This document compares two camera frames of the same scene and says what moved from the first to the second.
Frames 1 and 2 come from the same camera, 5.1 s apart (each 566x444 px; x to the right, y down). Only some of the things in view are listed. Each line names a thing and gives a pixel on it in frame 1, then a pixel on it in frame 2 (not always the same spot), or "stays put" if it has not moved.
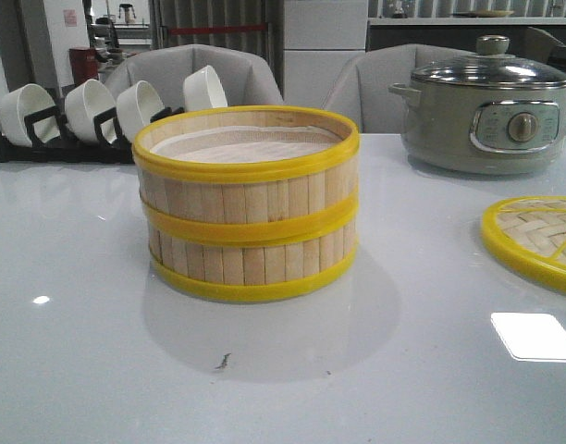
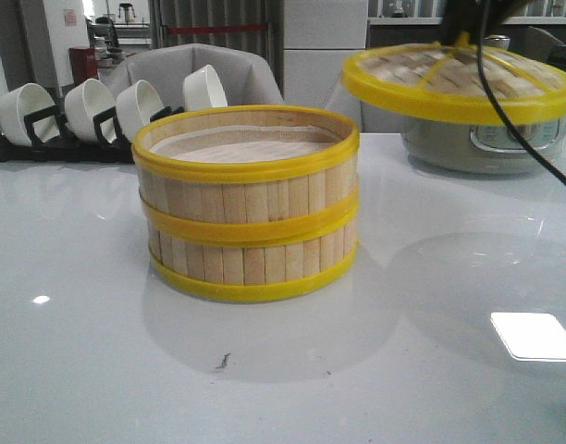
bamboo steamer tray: [248, 168] stays put
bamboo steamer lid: [538, 238] → [446, 82]
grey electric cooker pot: [495, 129] stays put
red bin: [85, 64] stays put
